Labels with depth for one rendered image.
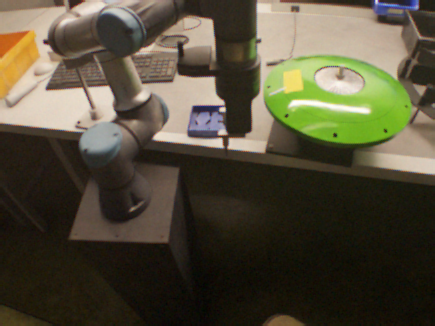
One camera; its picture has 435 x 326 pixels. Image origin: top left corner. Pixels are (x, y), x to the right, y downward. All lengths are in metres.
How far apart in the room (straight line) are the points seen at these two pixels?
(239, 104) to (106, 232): 0.43
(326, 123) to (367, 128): 0.08
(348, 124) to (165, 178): 0.45
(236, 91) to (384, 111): 0.30
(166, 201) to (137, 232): 0.10
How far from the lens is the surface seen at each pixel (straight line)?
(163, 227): 0.73
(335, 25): 1.37
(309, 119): 0.61
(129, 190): 0.73
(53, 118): 1.04
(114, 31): 0.41
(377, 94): 0.69
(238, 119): 0.53
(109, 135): 0.65
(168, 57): 1.10
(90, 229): 0.79
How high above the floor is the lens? 1.46
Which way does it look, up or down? 48 degrees down
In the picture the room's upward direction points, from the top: 6 degrees counter-clockwise
